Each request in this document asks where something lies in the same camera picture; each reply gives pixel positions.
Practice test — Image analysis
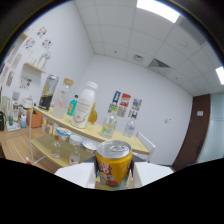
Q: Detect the yellow drink can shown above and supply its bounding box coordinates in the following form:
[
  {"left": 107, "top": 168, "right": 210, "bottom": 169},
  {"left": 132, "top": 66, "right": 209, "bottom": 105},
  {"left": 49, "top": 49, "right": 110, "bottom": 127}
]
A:
[{"left": 95, "top": 139, "right": 133, "bottom": 191}]

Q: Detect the white bowl coloured rim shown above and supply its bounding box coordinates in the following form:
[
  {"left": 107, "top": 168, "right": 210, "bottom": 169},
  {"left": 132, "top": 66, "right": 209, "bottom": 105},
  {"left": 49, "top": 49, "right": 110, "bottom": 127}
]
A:
[{"left": 81, "top": 139, "right": 99, "bottom": 154}]

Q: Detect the white bowl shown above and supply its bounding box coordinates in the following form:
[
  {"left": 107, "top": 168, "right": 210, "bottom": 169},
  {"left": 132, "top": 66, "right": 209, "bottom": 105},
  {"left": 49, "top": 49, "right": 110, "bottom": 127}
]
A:
[{"left": 68, "top": 134, "right": 84, "bottom": 147}]

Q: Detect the patterned bowl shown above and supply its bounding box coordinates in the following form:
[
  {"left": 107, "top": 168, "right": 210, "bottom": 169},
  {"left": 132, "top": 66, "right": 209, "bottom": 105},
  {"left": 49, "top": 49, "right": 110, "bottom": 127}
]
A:
[{"left": 54, "top": 127, "right": 72, "bottom": 143}]

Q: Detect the clear bottle blue cap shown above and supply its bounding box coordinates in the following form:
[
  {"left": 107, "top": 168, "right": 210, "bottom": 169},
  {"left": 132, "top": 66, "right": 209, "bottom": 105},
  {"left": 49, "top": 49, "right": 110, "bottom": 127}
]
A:
[{"left": 123, "top": 114, "right": 137, "bottom": 139}]

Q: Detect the brown door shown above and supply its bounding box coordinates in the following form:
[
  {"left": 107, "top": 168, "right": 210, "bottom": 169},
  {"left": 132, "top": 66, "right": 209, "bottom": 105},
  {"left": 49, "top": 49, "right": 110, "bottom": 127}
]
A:
[{"left": 172, "top": 94, "right": 212, "bottom": 172}]

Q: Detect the small amber bottle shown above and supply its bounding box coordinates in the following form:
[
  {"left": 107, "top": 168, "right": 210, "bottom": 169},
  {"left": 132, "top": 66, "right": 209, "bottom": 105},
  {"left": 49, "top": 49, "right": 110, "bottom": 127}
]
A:
[{"left": 88, "top": 102, "right": 99, "bottom": 125}]

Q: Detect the large white milk bottle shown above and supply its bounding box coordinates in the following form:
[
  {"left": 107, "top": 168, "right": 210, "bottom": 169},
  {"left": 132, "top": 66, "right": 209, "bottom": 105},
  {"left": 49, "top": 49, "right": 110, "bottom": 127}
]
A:
[{"left": 70, "top": 81, "right": 99, "bottom": 130}]

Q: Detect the small teal bottle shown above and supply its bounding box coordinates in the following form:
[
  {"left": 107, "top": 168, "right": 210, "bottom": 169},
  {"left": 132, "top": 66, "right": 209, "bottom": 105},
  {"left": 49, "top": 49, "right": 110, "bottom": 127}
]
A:
[{"left": 66, "top": 94, "right": 79, "bottom": 117}]

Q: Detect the white and blue bottle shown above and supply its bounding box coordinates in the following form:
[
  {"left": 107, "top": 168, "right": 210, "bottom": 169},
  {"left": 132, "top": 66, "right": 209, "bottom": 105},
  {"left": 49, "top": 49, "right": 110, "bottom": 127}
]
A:
[{"left": 19, "top": 114, "right": 28, "bottom": 129}]

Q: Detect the glass jar with cork lid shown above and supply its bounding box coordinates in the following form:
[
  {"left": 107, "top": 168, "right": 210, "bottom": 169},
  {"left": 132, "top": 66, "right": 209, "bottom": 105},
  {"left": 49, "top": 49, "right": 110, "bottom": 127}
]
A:
[{"left": 51, "top": 77, "right": 75, "bottom": 120}]

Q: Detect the white kitchen scale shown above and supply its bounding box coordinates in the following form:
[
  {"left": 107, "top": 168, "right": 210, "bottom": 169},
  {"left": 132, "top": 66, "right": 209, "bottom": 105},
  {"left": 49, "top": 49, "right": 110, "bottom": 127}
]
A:
[{"left": 5, "top": 121, "right": 22, "bottom": 132}]

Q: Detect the tall black and silver can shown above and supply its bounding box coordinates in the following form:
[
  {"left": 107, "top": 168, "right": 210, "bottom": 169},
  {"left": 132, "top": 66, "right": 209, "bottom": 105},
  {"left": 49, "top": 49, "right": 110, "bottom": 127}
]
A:
[{"left": 38, "top": 73, "right": 60, "bottom": 111}]

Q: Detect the ceiling air vent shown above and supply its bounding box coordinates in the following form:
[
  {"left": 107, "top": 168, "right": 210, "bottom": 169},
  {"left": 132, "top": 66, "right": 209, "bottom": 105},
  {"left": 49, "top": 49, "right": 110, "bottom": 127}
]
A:
[{"left": 148, "top": 58, "right": 173, "bottom": 77}]

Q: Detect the ceiling light panel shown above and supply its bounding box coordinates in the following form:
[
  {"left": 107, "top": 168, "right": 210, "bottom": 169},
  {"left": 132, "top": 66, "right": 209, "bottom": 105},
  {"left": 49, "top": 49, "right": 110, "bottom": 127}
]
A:
[{"left": 136, "top": 0, "right": 181, "bottom": 24}]

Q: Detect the two-tier wooden rack white frame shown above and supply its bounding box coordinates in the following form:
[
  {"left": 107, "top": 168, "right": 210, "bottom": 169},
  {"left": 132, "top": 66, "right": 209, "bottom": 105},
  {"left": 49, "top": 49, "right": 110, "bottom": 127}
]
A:
[{"left": 28, "top": 105, "right": 157, "bottom": 168}]

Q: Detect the wall poster group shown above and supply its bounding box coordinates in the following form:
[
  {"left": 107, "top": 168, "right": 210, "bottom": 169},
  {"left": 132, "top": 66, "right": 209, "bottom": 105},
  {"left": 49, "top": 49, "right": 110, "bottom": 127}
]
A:
[{"left": 107, "top": 90, "right": 143, "bottom": 120}]

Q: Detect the wooden wall shelf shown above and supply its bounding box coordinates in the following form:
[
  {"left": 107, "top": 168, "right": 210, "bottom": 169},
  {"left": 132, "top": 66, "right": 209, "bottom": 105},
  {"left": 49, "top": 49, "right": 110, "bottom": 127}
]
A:
[{"left": 23, "top": 61, "right": 48, "bottom": 74}]

